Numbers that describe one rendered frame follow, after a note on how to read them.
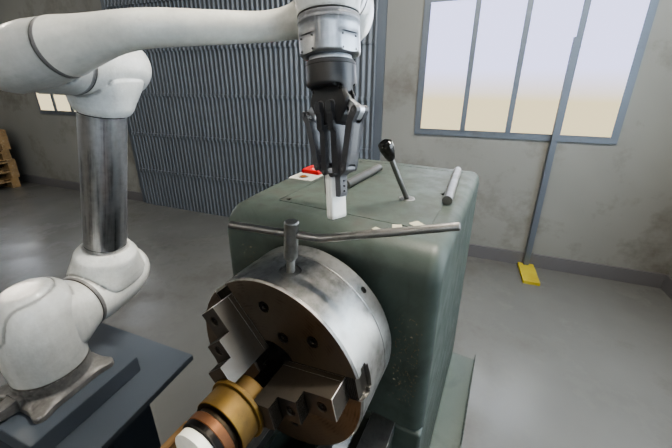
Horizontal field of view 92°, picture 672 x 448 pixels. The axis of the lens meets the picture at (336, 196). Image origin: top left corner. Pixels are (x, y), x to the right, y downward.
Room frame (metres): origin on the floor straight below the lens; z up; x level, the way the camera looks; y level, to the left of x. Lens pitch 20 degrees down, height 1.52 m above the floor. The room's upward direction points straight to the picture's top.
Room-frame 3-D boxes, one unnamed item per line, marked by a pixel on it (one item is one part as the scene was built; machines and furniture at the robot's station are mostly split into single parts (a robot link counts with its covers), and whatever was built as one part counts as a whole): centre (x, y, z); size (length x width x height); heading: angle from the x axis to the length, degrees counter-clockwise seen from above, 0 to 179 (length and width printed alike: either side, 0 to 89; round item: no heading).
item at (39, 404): (0.60, 0.72, 0.83); 0.22 x 0.18 x 0.06; 160
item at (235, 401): (0.31, 0.15, 1.08); 0.09 x 0.09 x 0.09; 62
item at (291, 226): (0.44, 0.07, 1.26); 0.02 x 0.02 x 0.12
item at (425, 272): (0.81, -0.09, 1.06); 0.59 x 0.48 x 0.39; 152
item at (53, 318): (0.62, 0.71, 0.97); 0.18 x 0.16 x 0.22; 170
